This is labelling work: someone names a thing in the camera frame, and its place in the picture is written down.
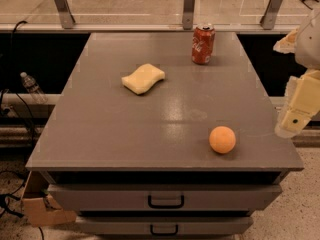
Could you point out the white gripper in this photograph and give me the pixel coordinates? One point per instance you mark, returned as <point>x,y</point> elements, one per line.
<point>309,44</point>

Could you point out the orange fruit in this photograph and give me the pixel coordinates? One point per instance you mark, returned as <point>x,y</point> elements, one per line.
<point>222,139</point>

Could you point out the red coke can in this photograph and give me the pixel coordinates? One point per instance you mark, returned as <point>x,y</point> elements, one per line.
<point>202,46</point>

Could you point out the yellow sponge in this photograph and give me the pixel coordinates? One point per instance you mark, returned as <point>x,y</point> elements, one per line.
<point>143,78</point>

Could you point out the grey drawer cabinet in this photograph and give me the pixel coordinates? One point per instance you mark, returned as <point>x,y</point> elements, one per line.
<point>100,132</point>

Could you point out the upper grey drawer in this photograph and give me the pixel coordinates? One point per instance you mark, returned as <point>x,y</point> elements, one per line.
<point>164,197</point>

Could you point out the grey drawer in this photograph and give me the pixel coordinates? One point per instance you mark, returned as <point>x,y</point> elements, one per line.
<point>164,226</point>
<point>164,197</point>

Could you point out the lower grey drawer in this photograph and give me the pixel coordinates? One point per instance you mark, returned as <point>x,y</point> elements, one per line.
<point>164,226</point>

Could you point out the clear plastic water bottle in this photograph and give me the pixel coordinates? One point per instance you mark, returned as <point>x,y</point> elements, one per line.
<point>33,88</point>

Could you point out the cardboard box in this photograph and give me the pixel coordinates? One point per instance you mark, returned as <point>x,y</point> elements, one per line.
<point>40,207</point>

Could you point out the right metal bracket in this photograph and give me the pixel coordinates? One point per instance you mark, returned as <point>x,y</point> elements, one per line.
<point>268,20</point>

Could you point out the metal bracket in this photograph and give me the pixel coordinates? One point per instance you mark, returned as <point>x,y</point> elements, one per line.
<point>268,20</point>
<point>188,14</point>
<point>66,18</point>

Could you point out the middle metal bracket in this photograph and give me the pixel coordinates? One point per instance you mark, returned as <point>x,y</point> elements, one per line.
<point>188,14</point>

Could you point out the left metal bracket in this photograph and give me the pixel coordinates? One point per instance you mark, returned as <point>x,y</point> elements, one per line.
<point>66,18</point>

